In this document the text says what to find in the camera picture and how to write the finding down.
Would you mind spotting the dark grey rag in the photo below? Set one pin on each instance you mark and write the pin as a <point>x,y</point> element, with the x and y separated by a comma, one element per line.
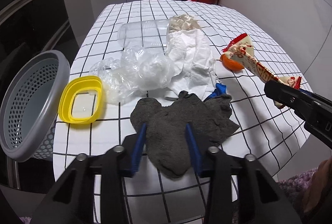
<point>166,145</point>

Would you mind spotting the red and white snack wrapper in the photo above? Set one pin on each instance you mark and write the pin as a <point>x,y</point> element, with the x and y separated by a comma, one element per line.
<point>241,49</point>

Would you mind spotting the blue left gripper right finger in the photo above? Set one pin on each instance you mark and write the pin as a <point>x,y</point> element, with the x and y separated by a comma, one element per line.
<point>193,148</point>

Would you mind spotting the person's right hand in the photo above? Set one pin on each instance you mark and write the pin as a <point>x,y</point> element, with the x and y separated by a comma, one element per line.
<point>319,182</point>

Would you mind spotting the grey perforated trash basket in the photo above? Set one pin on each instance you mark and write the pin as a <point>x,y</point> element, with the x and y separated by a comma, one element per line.
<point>29,108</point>

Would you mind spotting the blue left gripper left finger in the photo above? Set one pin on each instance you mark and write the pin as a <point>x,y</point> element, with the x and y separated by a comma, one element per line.
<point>138,148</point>

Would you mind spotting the black oven front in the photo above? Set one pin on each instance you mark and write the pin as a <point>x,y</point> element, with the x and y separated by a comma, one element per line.
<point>29,27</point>

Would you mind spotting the yellow rimmed container lid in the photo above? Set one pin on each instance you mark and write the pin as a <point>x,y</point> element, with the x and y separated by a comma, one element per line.
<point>82,101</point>

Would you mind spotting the orange peel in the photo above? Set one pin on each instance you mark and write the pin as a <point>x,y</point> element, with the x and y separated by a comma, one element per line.
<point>231,64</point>

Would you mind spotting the clear plastic container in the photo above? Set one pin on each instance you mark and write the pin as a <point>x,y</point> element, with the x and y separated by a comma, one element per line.
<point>147,34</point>

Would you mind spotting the clear plastic bag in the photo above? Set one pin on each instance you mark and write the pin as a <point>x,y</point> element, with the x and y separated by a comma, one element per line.
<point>137,71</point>

